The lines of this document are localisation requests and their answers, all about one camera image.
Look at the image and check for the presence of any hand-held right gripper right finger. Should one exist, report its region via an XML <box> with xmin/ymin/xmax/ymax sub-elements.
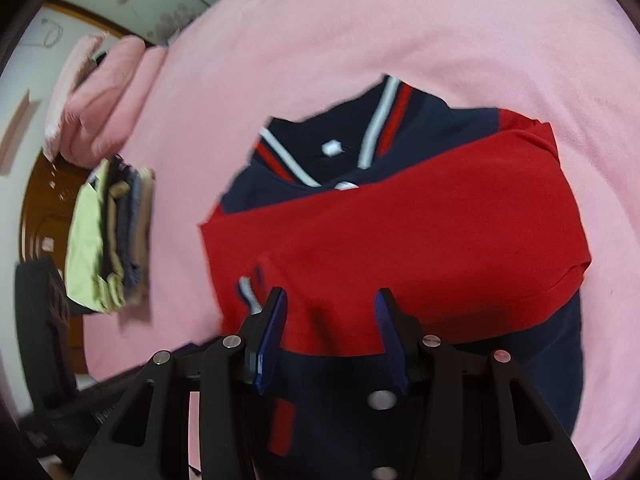
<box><xmin>374</xmin><ymin>287</ymin><xmax>591</xmax><ymax>480</ymax></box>

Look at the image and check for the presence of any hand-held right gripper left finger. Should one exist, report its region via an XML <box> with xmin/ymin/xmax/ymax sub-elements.
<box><xmin>75</xmin><ymin>287</ymin><xmax>288</xmax><ymax>480</ymax></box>

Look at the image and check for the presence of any red and navy polo shirt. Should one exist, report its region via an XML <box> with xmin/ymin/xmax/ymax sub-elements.
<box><xmin>197</xmin><ymin>74</ymin><xmax>593</xmax><ymax>480</ymax></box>

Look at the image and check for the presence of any blue denim folded garment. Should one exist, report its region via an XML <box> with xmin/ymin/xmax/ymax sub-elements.
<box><xmin>122</xmin><ymin>170</ymin><xmax>145</xmax><ymax>307</ymax></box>

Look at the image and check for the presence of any beige folded garment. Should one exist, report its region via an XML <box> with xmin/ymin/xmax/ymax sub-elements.
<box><xmin>136</xmin><ymin>167</ymin><xmax>157</xmax><ymax>267</ymax></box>

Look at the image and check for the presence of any black folded garment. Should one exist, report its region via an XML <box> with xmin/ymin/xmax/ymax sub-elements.
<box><xmin>102</xmin><ymin>156</ymin><xmax>132</xmax><ymax>281</ymax></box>

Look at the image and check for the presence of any light green folded garment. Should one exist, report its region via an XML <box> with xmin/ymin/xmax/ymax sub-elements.
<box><xmin>65</xmin><ymin>160</ymin><xmax>126</xmax><ymax>313</ymax></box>

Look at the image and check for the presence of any black chair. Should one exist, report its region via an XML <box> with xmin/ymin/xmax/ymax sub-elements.
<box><xmin>14</xmin><ymin>257</ymin><xmax>151</xmax><ymax>461</ymax></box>

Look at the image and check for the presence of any brown wooden headboard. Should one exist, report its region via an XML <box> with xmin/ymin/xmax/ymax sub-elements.
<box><xmin>20</xmin><ymin>2</ymin><xmax>126</xmax><ymax>376</ymax></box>

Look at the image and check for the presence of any folded pink quilt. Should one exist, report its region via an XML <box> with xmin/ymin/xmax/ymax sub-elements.
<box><xmin>60</xmin><ymin>35</ymin><xmax>168</xmax><ymax>168</ymax></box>

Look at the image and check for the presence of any pink bed sheet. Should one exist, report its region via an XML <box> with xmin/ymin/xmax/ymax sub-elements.
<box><xmin>82</xmin><ymin>0</ymin><xmax>640</xmax><ymax>480</ymax></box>

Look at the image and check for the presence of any pink textured pillow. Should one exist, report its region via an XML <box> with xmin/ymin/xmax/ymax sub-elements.
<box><xmin>42</xmin><ymin>32</ymin><xmax>108</xmax><ymax>161</ymax></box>

